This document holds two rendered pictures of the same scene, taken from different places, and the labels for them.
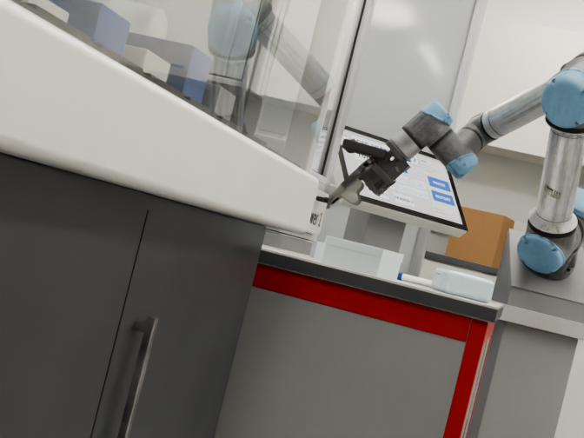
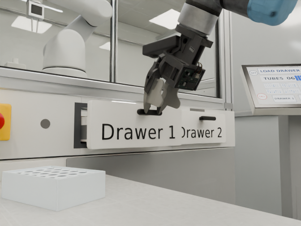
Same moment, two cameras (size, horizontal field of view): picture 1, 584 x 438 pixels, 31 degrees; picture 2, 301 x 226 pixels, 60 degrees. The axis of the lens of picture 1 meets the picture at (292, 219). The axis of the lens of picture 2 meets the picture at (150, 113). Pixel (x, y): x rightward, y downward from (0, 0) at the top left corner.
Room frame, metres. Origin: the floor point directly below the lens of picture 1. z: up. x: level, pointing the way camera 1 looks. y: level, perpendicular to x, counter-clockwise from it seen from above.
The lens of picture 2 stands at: (2.20, -0.47, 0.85)
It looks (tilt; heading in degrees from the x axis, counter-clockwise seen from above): 5 degrees up; 38
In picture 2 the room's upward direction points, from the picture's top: straight up
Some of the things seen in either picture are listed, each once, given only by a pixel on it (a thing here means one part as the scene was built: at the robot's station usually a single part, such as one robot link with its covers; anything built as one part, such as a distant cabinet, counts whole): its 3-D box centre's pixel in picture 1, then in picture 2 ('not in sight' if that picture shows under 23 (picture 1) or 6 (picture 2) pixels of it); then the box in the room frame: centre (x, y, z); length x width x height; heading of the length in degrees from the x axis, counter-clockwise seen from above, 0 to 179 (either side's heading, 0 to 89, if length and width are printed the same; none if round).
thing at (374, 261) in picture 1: (361, 257); not in sight; (2.05, -0.15, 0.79); 0.13 x 0.09 x 0.05; 57
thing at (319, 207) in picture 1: (310, 209); (140, 125); (2.71, -0.04, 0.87); 0.29 x 0.02 x 0.11; 167
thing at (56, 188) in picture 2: (339, 255); (53, 184); (2.42, -0.12, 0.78); 0.12 x 0.08 x 0.04; 95
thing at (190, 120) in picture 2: not in sight; (199, 128); (3.04, -0.05, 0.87); 0.29 x 0.02 x 0.11; 167
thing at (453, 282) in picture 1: (461, 284); not in sight; (2.05, -0.35, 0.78); 0.15 x 0.10 x 0.04; 1
